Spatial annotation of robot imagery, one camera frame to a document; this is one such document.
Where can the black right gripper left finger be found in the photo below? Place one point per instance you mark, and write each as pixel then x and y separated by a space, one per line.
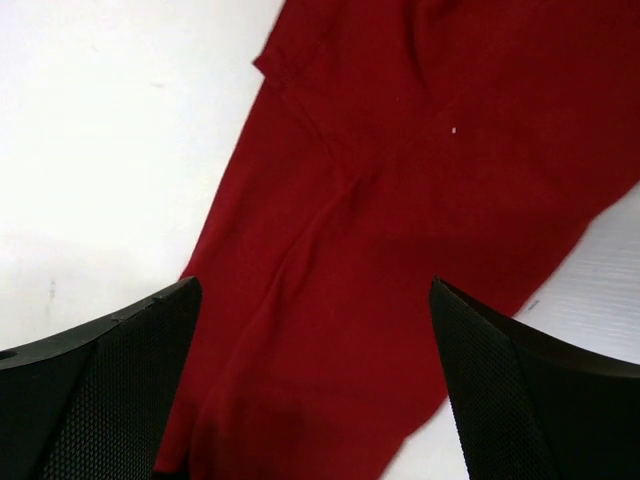
pixel 93 402

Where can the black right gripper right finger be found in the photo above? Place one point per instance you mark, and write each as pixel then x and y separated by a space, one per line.
pixel 528 405

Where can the red t shirt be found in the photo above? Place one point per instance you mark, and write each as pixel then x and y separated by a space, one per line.
pixel 390 142

